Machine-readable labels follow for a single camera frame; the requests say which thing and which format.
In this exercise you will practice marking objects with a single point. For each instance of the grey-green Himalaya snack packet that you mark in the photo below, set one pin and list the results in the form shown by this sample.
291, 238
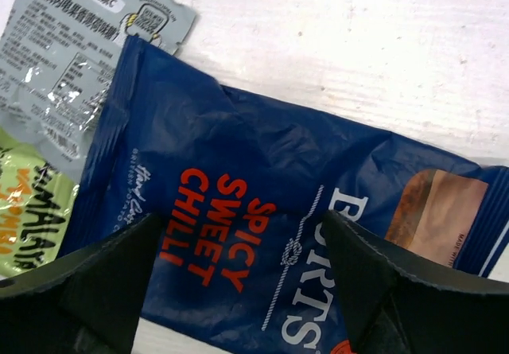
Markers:
58, 58

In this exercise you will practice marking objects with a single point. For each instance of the blue Burts chilli bag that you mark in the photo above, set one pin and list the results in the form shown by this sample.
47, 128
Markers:
243, 182

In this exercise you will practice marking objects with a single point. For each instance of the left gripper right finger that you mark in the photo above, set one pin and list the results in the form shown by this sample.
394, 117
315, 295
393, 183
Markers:
394, 301

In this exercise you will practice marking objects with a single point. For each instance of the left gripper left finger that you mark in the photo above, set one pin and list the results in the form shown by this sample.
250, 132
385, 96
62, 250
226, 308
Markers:
88, 301

